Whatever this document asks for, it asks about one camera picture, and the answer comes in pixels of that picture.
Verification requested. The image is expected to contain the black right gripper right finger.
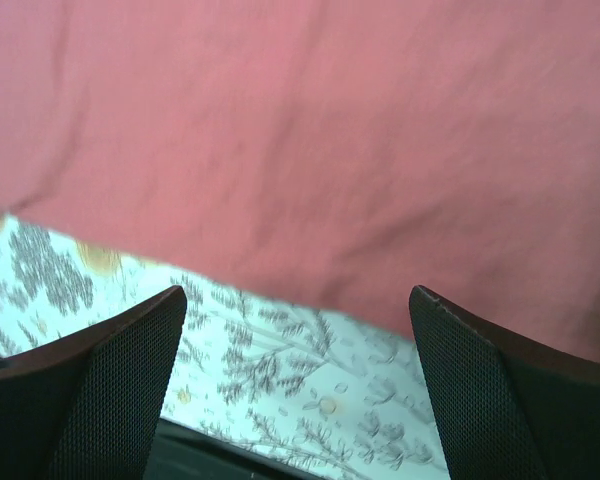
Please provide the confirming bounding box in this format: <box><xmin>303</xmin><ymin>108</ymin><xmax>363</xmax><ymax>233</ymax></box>
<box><xmin>409</xmin><ymin>286</ymin><xmax>600</xmax><ymax>480</ymax></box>

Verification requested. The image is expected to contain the dusty rose t shirt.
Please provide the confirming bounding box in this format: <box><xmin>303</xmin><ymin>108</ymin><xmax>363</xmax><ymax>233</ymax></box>
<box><xmin>0</xmin><ymin>1</ymin><xmax>600</xmax><ymax>362</ymax></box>

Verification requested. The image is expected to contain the floral patterned table mat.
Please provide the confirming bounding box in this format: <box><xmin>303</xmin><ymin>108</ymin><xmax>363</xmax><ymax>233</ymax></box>
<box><xmin>0</xmin><ymin>217</ymin><xmax>448</xmax><ymax>480</ymax></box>

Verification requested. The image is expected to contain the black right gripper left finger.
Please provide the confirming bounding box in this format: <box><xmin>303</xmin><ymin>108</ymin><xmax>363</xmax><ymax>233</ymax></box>
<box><xmin>0</xmin><ymin>286</ymin><xmax>187</xmax><ymax>479</ymax></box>

